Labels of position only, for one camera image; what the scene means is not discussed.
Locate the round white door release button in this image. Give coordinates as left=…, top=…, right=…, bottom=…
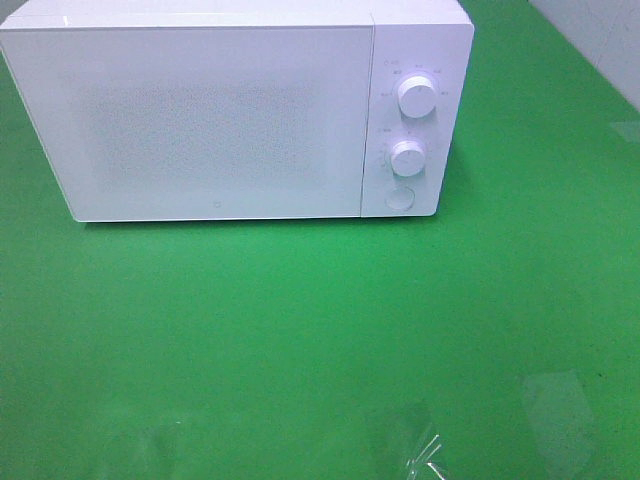
left=385, top=186, right=415, bottom=211

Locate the white microwave knob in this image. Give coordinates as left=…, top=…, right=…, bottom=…
left=390, top=140, right=426, bottom=177
left=397, top=73, right=437, bottom=119

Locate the white microwave door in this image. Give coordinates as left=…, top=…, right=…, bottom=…
left=1, top=27, right=373, bottom=222

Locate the white microwave oven body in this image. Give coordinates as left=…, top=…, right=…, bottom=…
left=1, top=1, right=474, bottom=217

